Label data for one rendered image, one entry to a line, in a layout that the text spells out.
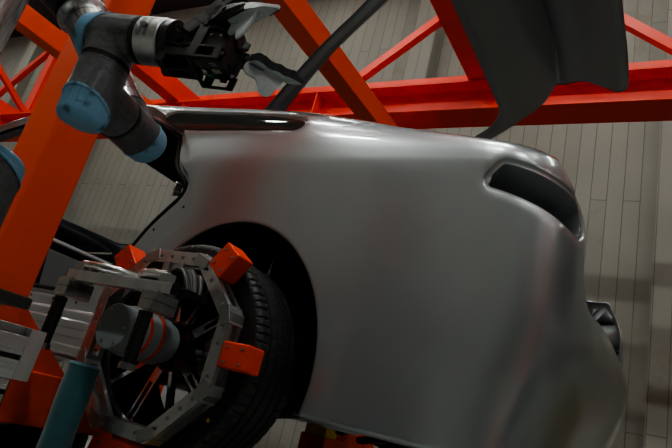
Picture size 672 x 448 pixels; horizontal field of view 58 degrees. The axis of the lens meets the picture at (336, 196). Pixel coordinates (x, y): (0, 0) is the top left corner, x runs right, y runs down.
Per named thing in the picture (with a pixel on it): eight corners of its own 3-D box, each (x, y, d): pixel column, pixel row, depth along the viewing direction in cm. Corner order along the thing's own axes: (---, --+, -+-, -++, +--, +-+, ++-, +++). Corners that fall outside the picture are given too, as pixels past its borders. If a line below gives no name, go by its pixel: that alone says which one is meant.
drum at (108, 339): (173, 371, 175) (189, 323, 180) (119, 355, 158) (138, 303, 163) (139, 362, 182) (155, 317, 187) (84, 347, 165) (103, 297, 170)
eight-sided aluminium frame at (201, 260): (203, 462, 157) (261, 264, 176) (187, 460, 152) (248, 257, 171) (70, 417, 185) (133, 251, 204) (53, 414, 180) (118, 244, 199)
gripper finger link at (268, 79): (287, 114, 94) (233, 86, 92) (298, 85, 97) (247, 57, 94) (294, 105, 91) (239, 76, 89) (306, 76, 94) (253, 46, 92)
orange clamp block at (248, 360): (232, 371, 167) (258, 377, 162) (215, 365, 161) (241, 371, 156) (239, 346, 169) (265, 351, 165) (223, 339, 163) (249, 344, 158)
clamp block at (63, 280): (89, 303, 175) (95, 285, 177) (63, 294, 168) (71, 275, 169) (77, 301, 177) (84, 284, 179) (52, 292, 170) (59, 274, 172)
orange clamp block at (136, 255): (152, 271, 198) (145, 251, 203) (135, 263, 191) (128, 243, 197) (136, 284, 198) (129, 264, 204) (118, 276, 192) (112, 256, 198)
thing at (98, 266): (162, 295, 181) (173, 262, 185) (114, 275, 166) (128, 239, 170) (122, 289, 190) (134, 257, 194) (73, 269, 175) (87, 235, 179)
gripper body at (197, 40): (237, 93, 90) (167, 84, 93) (256, 51, 94) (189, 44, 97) (220, 56, 83) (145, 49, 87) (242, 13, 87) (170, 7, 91)
